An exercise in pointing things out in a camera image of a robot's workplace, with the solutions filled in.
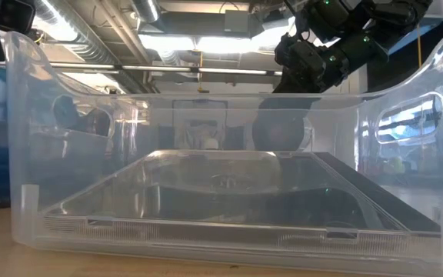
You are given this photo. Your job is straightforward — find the long ceiling light tube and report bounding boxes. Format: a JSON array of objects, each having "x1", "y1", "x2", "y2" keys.
[{"x1": 50, "y1": 62, "x2": 284, "y2": 77}]

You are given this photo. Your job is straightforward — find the hanging yellow power pendant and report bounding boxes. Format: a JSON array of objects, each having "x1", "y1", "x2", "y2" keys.
[{"x1": 197, "y1": 49, "x2": 210, "y2": 94}]

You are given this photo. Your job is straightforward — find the clear plastic bin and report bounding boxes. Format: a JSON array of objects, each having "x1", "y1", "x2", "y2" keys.
[{"x1": 3, "y1": 18, "x2": 443, "y2": 277}]

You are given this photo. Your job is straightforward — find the silver ventilation duct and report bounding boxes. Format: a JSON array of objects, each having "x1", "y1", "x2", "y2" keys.
[{"x1": 32, "y1": 0, "x2": 161, "y2": 95}]

